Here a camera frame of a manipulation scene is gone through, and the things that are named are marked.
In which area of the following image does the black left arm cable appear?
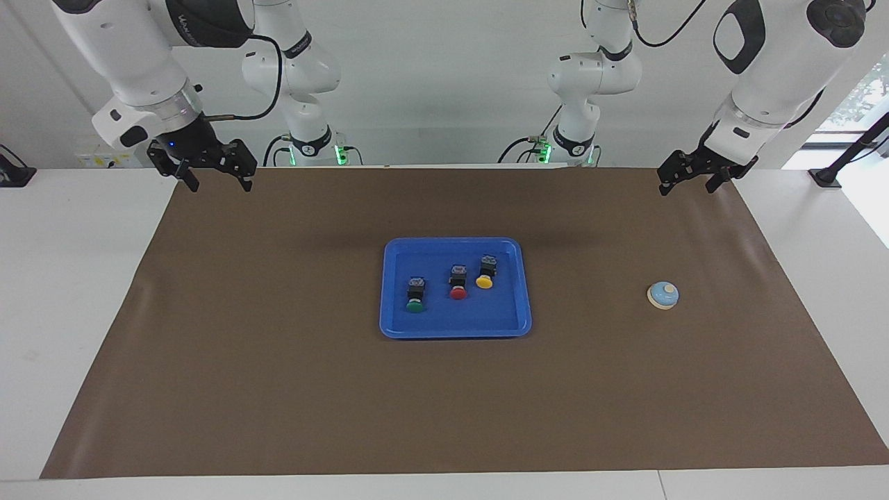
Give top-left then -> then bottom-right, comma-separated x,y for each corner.
627,0 -> 711,49

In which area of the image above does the brown table mat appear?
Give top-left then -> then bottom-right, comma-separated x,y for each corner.
40,167 -> 889,480

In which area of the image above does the light blue call bell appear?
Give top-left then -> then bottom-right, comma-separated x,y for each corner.
647,281 -> 680,311

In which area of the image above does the black camera stand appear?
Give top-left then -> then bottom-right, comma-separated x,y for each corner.
808,110 -> 889,189

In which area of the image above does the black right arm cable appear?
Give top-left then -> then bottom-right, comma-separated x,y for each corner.
203,33 -> 286,124

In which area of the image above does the yellow push button switch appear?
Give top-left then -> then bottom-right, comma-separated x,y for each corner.
474,254 -> 499,291

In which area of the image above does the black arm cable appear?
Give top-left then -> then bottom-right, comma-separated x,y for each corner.
627,0 -> 711,49
203,33 -> 286,124

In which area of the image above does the white wall socket box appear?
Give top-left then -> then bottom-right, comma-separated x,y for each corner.
75,135 -> 150,169

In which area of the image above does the blue plastic tray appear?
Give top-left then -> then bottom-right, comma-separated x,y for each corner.
379,237 -> 533,340

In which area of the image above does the black stand foot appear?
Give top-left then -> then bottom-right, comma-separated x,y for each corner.
0,143 -> 38,188

